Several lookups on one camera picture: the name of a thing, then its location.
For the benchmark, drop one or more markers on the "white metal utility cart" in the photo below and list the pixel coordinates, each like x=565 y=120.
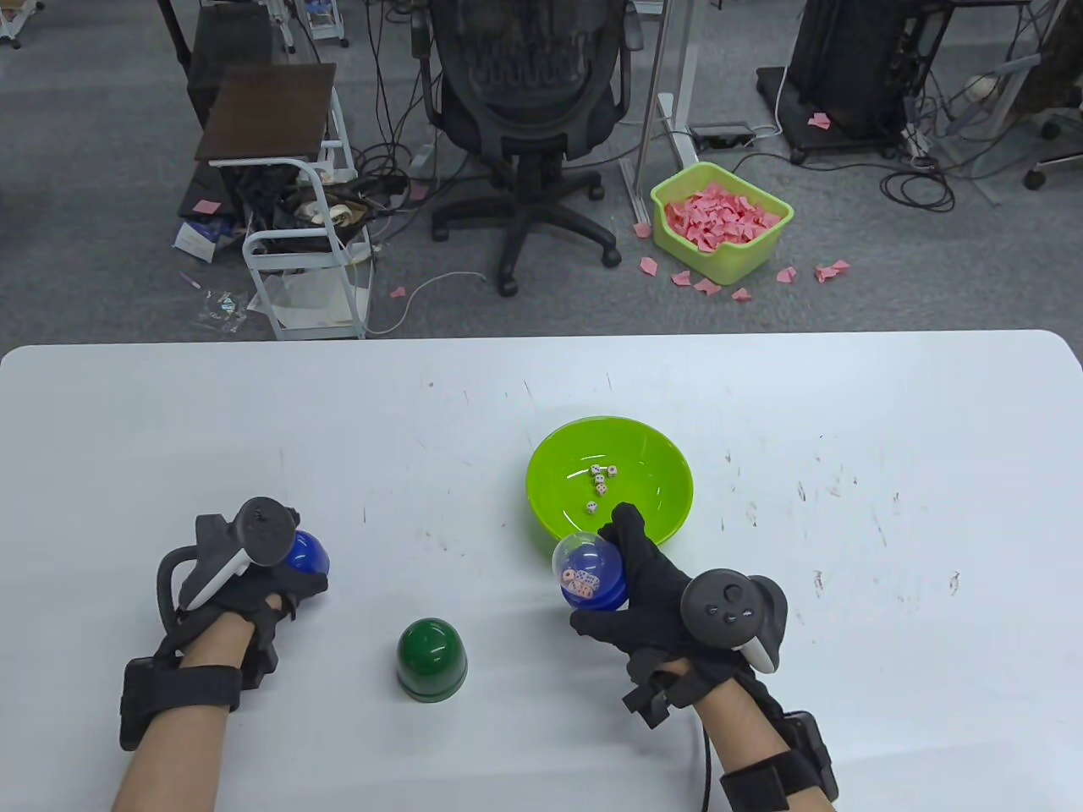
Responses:
x=254 y=262

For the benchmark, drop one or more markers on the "black round tracking controller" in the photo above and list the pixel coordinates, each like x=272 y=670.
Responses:
x=728 y=609
x=262 y=529

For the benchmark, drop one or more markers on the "person's left hand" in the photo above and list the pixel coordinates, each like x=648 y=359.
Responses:
x=254 y=600

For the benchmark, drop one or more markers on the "grey floor socket box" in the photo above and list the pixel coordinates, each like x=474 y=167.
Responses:
x=721 y=135

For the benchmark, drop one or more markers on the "person's right hand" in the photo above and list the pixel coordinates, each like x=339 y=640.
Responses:
x=656 y=600

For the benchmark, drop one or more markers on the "blue dome cup cover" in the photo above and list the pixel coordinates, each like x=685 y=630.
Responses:
x=309 y=554

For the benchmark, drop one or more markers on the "brown wooden board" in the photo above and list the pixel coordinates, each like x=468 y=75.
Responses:
x=266 y=114

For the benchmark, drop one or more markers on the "person's right forearm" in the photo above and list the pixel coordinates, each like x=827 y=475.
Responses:
x=736 y=727

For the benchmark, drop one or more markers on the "black equipment stand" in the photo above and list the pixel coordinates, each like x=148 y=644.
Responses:
x=846 y=59

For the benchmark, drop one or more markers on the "lime green bowl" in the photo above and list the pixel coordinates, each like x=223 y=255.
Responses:
x=643 y=499

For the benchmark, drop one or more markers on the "person's left forearm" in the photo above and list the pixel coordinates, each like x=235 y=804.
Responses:
x=169 y=761

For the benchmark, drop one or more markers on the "green dome cup cover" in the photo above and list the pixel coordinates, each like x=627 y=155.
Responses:
x=431 y=651

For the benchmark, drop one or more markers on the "dark brown side table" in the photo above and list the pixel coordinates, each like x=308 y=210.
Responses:
x=228 y=42

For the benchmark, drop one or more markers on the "clear plastic dome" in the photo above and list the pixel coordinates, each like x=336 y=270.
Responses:
x=571 y=550

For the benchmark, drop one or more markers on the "black mesh office chair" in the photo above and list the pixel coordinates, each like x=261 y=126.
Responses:
x=529 y=101

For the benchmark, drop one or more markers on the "clear plastic bag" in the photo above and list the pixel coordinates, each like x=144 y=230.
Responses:
x=222 y=311

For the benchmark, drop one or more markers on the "pile of pink papers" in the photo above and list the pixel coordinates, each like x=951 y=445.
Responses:
x=719 y=216

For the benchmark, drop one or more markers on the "blue round cup base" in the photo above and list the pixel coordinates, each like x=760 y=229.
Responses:
x=605 y=597

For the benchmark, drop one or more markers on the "white and blue carton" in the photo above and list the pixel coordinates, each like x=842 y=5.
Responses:
x=196 y=243

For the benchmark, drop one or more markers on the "lime green plastic bin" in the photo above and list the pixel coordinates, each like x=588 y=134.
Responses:
x=736 y=258

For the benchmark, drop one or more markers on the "white desk frame leg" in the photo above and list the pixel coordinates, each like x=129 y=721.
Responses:
x=681 y=51

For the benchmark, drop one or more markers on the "white wheeled rack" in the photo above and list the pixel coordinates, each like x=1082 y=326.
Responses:
x=10 y=25
x=326 y=25

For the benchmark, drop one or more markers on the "small pen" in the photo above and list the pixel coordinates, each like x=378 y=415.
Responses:
x=189 y=281

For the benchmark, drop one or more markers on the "grey chair wheel base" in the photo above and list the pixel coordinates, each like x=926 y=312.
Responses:
x=1053 y=163

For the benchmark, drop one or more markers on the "flat black laptop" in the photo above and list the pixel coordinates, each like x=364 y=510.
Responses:
x=199 y=182

